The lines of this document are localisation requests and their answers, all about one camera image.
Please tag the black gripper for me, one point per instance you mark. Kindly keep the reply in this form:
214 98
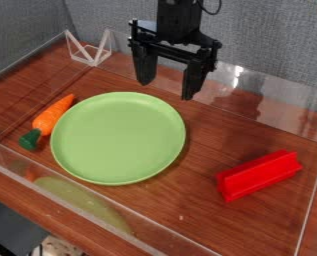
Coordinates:
173 37

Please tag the orange toy carrot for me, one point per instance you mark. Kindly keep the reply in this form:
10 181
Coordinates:
44 122

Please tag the green plate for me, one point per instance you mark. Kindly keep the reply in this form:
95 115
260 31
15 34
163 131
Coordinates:
118 138

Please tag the red plastic block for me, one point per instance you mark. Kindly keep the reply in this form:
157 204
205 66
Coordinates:
257 174

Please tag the clear acrylic enclosure wall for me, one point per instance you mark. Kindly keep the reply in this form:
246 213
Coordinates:
245 116

